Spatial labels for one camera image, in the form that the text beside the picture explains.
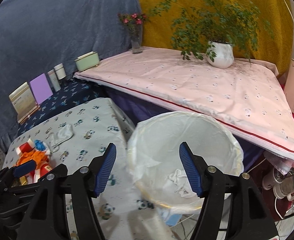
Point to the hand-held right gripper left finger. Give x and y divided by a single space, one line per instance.
105 172

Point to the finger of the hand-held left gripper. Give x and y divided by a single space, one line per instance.
24 168
24 189

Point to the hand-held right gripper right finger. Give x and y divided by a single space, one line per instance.
189 170

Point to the orange wrapper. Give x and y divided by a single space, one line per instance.
34 158

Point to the red white packet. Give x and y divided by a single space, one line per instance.
43 172
24 148

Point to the white bin with clear liner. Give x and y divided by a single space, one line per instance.
162 140

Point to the gold foil wrapper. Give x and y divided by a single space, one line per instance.
20 181

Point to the crumpled white tissue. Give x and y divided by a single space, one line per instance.
177 180

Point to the blue wrapper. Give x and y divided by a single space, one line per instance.
39 145

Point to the pale panda print cloth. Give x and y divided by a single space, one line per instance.
92 122

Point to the pale blue paper piece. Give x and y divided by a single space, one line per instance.
174 220

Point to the cream gold-trimmed box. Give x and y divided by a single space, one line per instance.
23 100

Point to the maroon cloth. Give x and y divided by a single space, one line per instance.
257 160

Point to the purple cloth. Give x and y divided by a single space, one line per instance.
127 105

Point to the navy printed cloth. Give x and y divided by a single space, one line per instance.
62 100

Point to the white bottle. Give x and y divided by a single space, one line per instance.
269 181

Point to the purple card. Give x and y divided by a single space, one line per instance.
40 88

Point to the pink printed sheet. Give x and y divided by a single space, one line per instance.
187 85

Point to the white cosmetic tube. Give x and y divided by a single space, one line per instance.
54 81

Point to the white jar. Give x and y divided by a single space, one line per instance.
60 72

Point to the pale green box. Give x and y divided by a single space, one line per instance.
87 62

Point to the white ceramic plant pot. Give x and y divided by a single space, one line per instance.
220 55

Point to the glass vase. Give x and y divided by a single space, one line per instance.
136 43

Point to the blue backdrop cloth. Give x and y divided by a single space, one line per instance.
49 30

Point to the red flower bunch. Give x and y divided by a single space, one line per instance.
133 18

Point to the green leafy plant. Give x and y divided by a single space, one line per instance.
212 10

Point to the mustard yellow cloth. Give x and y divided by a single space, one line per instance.
262 5

